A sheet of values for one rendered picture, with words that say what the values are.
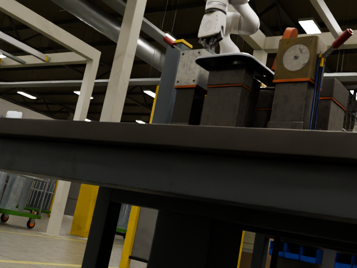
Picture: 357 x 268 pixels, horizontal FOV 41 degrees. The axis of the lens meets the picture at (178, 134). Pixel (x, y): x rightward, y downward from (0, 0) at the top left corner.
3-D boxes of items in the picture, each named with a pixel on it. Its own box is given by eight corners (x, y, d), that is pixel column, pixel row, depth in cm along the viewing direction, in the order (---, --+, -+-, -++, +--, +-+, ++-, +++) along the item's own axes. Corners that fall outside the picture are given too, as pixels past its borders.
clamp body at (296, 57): (307, 176, 111) (327, 32, 118) (256, 172, 120) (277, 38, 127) (322, 183, 118) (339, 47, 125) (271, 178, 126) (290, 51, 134)
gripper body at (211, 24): (200, 10, 184) (194, 37, 182) (219, 5, 176) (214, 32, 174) (212, 18, 189) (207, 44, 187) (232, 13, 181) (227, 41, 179)
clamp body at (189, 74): (180, 166, 136) (203, 48, 143) (150, 163, 144) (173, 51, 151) (195, 171, 142) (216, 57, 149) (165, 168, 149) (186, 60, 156)
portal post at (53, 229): (51, 236, 812) (93, 57, 876) (37, 233, 833) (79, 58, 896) (66, 238, 841) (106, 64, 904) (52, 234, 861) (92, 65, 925)
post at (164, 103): (156, 167, 155) (182, 42, 164) (140, 166, 160) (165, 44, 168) (171, 172, 161) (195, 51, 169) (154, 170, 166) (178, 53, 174)
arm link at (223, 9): (201, 5, 184) (199, 11, 183) (218, -1, 177) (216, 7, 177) (214, 14, 189) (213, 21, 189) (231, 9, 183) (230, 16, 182)
